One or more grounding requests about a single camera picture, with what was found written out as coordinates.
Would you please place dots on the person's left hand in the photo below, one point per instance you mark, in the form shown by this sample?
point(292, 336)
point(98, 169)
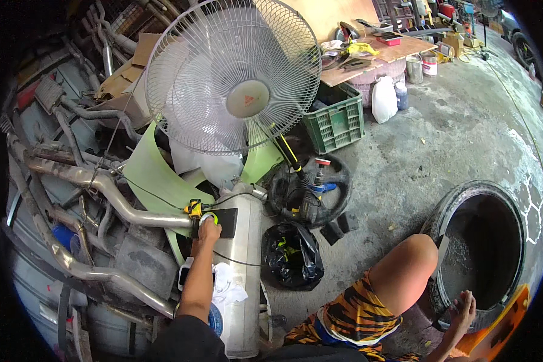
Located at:
point(208, 231)

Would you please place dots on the person's right hand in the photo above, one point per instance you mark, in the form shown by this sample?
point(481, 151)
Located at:
point(462, 314)

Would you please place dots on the person's left fingers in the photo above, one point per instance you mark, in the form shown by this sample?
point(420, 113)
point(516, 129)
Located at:
point(211, 221)

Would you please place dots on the green and white round tape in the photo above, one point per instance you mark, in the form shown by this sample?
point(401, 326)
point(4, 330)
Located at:
point(207, 218)

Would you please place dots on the black flat plate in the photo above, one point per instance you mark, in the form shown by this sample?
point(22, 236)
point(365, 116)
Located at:
point(226, 221)

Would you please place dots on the yellow and black clamp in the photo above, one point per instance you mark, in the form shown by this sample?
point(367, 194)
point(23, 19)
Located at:
point(193, 209)

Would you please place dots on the white cloth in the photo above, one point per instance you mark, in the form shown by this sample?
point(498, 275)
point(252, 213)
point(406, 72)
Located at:
point(226, 287)

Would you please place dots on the silver exhaust muffler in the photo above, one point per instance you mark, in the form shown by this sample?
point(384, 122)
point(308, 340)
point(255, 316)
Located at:
point(244, 280)

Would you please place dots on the light green sheet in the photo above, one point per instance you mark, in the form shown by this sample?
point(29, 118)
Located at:
point(151, 176)

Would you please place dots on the black plastic bag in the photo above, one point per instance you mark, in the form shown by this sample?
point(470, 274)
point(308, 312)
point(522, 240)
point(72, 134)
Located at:
point(294, 258)

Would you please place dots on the black and yellow tool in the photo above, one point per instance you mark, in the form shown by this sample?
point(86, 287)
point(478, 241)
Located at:
point(292, 156)

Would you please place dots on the red capped power tool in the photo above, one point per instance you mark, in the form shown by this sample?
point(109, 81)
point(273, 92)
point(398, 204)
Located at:
point(319, 181)

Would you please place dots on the person's body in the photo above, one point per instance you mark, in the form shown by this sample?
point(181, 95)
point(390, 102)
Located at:
point(194, 341)

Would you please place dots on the black rubber blocks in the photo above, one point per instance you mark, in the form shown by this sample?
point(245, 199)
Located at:
point(339, 228)

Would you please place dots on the white electric fan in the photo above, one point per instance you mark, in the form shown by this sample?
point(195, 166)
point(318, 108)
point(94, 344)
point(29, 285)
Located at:
point(249, 97)

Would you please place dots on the heap of exhaust pipes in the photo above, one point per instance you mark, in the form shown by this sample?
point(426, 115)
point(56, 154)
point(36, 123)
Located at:
point(86, 181)

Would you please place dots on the black steering wheel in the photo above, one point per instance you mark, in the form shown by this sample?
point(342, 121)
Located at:
point(341, 181)

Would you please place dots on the green plastic crate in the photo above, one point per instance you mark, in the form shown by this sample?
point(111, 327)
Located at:
point(337, 124)

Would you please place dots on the brown cardboard pieces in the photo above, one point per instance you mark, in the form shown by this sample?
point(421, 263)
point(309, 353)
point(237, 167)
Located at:
point(126, 77)

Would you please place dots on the person's legs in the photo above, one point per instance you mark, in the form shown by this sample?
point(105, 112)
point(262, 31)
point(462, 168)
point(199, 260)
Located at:
point(380, 298)

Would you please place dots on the white plastic jug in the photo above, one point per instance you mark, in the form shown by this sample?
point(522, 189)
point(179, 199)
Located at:
point(383, 102)

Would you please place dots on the blue plastic bottle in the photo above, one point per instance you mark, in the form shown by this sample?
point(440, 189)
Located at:
point(402, 97)

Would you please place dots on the black rubber tyre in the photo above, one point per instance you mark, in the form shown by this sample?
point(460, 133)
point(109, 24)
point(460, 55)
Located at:
point(439, 217)

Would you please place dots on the plywood board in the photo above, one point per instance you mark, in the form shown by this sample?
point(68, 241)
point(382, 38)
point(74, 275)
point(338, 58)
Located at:
point(326, 16)

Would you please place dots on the cluttered wooden table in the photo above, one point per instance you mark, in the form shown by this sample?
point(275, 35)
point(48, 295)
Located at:
point(389, 52)

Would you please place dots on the grey metal can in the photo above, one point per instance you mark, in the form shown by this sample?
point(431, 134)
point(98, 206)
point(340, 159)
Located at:
point(414, 70)

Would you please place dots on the white paint can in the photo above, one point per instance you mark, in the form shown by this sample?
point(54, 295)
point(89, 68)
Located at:
point(429, 65)

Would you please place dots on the cluttered background shelf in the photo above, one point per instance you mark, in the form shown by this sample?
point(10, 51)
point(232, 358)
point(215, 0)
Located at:
point(416, 13)

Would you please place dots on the orange plastic stool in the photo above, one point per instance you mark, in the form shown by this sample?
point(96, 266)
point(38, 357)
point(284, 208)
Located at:
point(502, 326)

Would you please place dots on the parked car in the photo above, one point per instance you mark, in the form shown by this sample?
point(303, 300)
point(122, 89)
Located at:
point(522, 47)

